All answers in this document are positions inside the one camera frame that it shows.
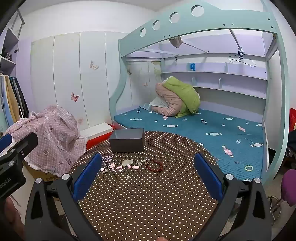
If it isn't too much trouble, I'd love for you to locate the pearl chain necklace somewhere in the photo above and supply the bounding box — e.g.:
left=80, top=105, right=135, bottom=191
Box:
left=102, top=154, right=116, bottom=169

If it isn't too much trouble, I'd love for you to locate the brown polka-dot tablecloth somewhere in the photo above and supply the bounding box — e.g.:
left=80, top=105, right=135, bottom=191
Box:
left=69, top=131, right=219, bottom=241

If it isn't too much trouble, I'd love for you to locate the white board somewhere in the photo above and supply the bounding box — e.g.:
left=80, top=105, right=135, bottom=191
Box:
left=80, top=122, right=112, bottom=139

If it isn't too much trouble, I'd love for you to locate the cardboard box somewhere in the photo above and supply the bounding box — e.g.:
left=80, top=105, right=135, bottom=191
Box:
left=23, top=162, right=62, bottom=182

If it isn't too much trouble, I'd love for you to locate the teal candy-print bed sheet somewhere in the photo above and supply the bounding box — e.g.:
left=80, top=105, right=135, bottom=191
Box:
left=113, top=105, right=265, bottom=181

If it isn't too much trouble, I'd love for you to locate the purple chair cushion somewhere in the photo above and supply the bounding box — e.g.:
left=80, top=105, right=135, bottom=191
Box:
left=281, top=169, right=296, bottom=207

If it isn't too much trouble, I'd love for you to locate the red stool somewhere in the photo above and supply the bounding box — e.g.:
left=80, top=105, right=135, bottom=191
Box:
left=86, top=124, right=115, bottom=151

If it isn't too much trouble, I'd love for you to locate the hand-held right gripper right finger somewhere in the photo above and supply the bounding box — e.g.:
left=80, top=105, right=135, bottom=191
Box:
left=194, top=152, right=273, bottom=241

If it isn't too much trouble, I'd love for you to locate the grey open shelf unit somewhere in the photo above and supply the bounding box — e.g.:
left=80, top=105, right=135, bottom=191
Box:
left=0, top=28, right=20, bottom=75

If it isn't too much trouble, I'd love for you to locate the metal chair base ring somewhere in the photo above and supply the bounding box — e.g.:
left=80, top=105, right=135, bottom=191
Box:
left=267, top=196, right=284, bottom=220

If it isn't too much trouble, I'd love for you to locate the beige hanging cloth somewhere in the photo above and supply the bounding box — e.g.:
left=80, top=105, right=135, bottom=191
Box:
left=169, top=37, right=183, bottom=48

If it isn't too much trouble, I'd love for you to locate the row of hanging clothes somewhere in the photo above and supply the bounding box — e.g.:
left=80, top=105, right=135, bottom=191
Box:
left=0, top=73, right=29, bottom=130

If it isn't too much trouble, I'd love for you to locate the lilac wall shelf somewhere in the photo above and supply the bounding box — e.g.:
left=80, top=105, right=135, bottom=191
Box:
left=161, top=61, right=275, bottom=100

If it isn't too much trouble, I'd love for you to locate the metal clothes rail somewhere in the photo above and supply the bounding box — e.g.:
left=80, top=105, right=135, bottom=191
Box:
left=229, top=29, right=243, bottom=50
left=183, top=41, right=207, bottom=54

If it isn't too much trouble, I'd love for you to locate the pink and green quilt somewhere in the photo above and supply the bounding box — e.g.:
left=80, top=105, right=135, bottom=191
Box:
left=149, top=76, right=201, bottom=117

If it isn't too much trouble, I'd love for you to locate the pink checked cloth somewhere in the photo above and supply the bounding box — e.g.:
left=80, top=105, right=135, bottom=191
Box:
left=5, top=105, right=88, bottom=174

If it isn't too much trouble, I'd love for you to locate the black jewelry box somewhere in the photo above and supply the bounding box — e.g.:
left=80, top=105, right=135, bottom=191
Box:
left=109, top=128, right=145, bottom=153

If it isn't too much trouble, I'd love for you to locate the silver charm bracelet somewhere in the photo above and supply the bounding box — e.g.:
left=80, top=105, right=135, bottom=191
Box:
left=133, top=158, right=151, bottom=169

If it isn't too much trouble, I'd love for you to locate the white pillow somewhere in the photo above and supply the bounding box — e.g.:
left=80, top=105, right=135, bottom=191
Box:
left=149, top=95, right=169, bottom=109

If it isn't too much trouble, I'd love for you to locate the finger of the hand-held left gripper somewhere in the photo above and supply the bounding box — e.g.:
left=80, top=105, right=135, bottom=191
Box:
left=0, top=134, right=12, bottom=153
left=0, top=132, right=38, bottom=166

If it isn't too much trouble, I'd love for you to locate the red cloth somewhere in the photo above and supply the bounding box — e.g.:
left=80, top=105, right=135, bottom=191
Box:
left=289, top=108, right=296, bottom=132

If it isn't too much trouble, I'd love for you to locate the person's left hand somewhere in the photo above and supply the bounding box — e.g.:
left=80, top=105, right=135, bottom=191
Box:
left=0, top=197, right=25, bottom=241

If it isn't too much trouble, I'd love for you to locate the teal bunk bed frame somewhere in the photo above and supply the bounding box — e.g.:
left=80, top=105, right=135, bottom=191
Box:
left=109, top=0, right=290, bottom=186

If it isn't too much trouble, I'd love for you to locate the white wardrobe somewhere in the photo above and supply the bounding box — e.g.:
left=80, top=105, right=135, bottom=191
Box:
left=30, top=31, right=130, bottom=130

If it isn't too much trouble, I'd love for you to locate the pink bead bracelet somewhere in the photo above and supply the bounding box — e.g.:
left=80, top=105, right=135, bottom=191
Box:
left=100, top=163, right=124, bottom=173

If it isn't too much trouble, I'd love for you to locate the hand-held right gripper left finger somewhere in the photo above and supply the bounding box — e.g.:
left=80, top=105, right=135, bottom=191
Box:
left=24, top=152, right=104, bottom=241

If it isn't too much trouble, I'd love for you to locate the red bead bracelet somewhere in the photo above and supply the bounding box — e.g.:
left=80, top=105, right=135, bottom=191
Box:
left=145, top=159, right=163, bottom=173

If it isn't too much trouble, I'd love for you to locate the wire clothes hanger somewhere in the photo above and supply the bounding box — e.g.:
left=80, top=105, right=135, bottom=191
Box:
left=227, top=47, right=257, bottom=68

